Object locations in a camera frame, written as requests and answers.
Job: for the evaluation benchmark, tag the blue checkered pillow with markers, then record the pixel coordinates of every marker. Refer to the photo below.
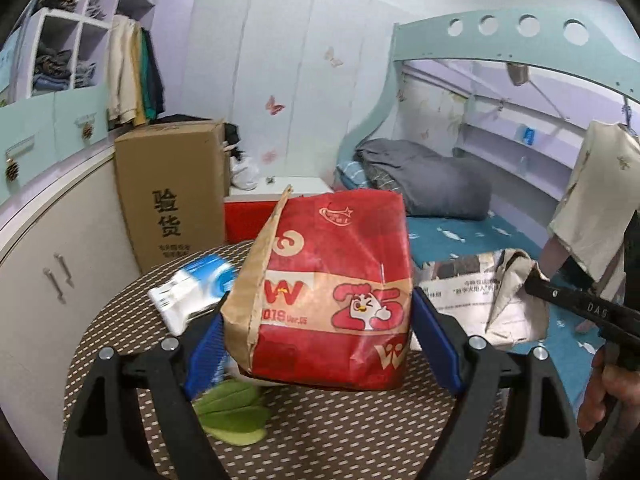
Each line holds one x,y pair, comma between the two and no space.
350,172

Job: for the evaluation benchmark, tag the teal patterned bedsheet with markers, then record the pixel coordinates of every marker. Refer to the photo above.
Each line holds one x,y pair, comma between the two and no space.
460,232

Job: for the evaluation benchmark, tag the cream hanging shirt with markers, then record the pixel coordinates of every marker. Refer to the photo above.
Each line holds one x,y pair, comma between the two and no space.
595,190

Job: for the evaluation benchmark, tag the green hanging garment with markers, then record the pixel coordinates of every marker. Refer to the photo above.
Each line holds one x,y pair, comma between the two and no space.
150,80

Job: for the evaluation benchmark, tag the blue and white tissue packet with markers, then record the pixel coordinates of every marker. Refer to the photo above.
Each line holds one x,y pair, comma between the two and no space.
190,285

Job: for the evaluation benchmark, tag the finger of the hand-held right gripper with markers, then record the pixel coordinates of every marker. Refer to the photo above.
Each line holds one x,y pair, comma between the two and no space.
575,302

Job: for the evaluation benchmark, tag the white plastic bag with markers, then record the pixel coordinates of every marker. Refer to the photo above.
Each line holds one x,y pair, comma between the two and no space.
245,172

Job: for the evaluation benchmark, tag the pink hanging garment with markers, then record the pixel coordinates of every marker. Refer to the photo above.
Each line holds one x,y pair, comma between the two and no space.
550,257

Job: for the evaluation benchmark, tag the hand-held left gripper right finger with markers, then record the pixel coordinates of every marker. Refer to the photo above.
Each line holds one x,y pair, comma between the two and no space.
435,345

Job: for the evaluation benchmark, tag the red and white bench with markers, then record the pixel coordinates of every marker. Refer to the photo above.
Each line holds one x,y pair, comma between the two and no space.
245,220

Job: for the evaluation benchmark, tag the folded clothes pile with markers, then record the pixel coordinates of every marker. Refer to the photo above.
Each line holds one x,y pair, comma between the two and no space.
50,67

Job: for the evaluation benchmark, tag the white cabinet with teal drawers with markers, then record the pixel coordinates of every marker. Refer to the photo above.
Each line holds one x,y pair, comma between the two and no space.
55,220

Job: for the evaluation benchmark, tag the white panel wardrobe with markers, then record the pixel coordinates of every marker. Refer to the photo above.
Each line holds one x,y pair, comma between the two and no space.
280,60

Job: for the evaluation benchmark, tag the grey folded blanket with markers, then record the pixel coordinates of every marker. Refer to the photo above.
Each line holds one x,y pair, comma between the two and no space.
430,180

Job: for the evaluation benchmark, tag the red paper food bag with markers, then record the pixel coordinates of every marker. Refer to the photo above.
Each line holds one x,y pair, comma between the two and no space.
325,270

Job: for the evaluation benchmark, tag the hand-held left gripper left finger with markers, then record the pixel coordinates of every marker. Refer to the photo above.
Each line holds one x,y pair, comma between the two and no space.
207,355

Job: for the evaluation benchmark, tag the brown cardboard box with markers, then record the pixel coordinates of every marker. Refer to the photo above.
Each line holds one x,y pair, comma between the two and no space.
170,170

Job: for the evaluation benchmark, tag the newspaper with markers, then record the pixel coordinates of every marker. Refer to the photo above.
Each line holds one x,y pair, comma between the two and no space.
465,290

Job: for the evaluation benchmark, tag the green vegetable leaves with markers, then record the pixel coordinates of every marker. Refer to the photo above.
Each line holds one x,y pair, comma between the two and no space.
230,410

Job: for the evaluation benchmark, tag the teal bunk bed frame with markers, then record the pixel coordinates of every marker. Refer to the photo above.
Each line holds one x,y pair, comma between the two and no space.
425,35

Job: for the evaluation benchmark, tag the small blue shelf item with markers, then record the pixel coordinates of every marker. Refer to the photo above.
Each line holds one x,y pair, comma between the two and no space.
528,135

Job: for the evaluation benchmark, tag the white cubby shelf unit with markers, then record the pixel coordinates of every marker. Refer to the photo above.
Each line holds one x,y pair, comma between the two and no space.
95,35

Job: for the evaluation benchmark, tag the black bag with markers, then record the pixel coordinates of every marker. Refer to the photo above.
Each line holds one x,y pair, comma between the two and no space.
231,137

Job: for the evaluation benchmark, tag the cream hanging jacket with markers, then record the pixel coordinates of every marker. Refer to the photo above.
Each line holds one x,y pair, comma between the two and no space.
122,75

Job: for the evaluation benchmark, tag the person's right hand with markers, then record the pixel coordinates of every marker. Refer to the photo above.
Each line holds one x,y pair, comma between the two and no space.
597,395

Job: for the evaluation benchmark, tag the brown polka dot tablecloth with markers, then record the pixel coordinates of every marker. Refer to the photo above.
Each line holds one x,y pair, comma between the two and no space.
125,320

